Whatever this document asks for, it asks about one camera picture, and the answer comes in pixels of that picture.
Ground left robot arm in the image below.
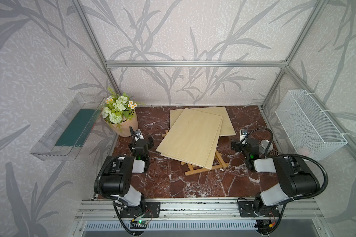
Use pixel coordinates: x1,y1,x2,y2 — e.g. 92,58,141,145
94,135,154,208

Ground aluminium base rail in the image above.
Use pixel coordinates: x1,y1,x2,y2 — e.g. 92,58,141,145
74,197,324,221

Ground white wire basket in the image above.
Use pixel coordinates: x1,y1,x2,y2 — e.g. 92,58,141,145
276,89,348,161

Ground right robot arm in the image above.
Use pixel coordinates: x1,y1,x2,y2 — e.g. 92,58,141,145
231,138,329,217

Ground metal tin can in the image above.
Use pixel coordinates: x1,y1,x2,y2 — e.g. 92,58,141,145
259,140,274,156

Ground pink item in basket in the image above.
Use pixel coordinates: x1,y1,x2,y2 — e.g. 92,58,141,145
297,147,312,158

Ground aluminium frame crossbar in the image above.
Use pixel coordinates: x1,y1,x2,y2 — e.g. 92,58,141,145
105,61,286,68

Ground wooden board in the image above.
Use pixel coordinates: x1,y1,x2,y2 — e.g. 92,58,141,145
161,144,216,169
156,108,223,169
170,107,236,137

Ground clear acrylic shelf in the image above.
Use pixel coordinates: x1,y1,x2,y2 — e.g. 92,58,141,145
30,92,105,161

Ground wooden easel frame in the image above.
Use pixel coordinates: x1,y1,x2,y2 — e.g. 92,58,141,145
162,129,229,176

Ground potted artificial flowers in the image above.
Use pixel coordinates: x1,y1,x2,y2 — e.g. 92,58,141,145
101,87,138,137

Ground green mat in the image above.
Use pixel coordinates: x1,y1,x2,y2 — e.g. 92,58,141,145
55,109,97,147

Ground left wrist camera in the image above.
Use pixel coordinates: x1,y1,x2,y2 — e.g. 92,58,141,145
133,129,144,142

